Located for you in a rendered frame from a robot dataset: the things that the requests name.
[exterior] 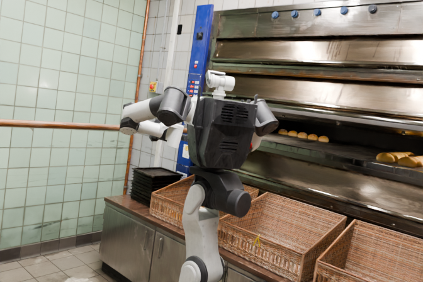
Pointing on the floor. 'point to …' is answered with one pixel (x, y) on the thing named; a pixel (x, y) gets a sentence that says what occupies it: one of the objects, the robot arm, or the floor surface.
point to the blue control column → (202, 16)
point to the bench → (157, 248)
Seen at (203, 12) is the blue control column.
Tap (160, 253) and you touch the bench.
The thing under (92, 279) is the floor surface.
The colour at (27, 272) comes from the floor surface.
